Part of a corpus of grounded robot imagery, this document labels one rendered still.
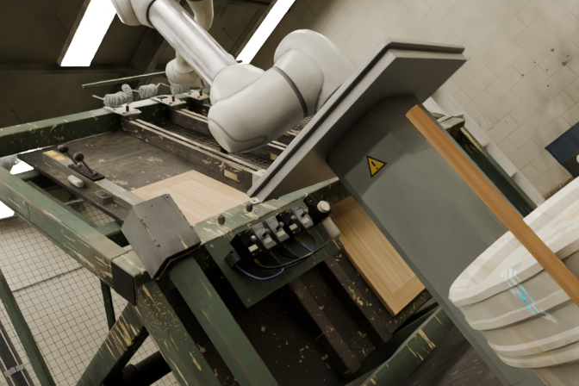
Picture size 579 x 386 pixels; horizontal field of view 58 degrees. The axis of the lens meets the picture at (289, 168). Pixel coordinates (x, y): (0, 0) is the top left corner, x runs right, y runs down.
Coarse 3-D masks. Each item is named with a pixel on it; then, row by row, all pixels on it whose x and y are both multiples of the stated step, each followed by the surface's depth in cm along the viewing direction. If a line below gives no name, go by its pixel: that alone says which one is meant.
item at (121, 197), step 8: (56, 152) 226; (48, 160) 223; (56, 160) 217; (64, 160) 218; (56, 168) 219; (64, 168) 214; (80, 176) 206; (88, 184) 204; (96, 184) 199; (104, 184) 198; (112, 184) 199; (112, 192) 192; (120, 192) 193; (128, 192) 193; (120, 200) 190; (128, 200) 187; (136, 200) 188; (128, 208) 187
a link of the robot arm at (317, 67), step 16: (304, 32) 133; (288, 48) 131; (304, 48) 129; (320, 48) 129; (336, 48) 131; (288, 64) 128; (304, 64) 127; (320, 64) 128; (336, 64) 127; (352, 64) 130; (304, 80) 126; (320, 80) 126; (336, 80) 126; (304, 96) 127; (320, 96) 128
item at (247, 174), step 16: (128, 96) 257; (128, 112) 261; (128, 128) 261; (144, 128) 251; (160, 128) 251; (160, 144) 245; (176, 144) 237; (192, 144) 235; (192, 160) 232; (208, 160) 225; (224, 160) 218; (240, 160) 219; (240, 176) 213; (256, 176) 206
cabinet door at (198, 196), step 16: (176, 176) 214; (192, 176) 215; (144, 192) 199; (160, 192) 200; (176, 192) 201; (192, 192) 201; (208, 192) 202; (224, 192) 202; (240, 192) 203; (192, 208) 189; (208, 208) 190; (224, 208) 190; (192, 224) 178
